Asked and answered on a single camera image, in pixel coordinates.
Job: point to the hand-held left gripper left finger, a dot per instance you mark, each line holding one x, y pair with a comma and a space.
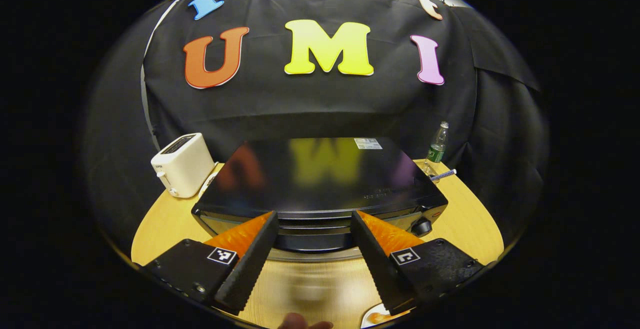
252, 269

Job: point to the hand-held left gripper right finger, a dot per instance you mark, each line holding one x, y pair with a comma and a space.
372, 264

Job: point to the bread bun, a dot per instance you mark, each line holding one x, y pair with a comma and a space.
377, 316

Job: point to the black electric oven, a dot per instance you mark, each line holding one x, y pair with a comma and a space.
320, 179

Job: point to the white plate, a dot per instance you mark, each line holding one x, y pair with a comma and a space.
370, 323

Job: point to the clear glass cup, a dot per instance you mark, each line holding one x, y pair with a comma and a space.
430, 169

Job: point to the blue striped stick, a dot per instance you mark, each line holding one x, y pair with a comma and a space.
445, 174

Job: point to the white toaster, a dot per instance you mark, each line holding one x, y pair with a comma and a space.
182, 166

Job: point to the green plastic bottle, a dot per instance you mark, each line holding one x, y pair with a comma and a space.
438, 146

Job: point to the black backdrop cloth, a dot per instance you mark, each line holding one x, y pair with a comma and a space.
325, 104

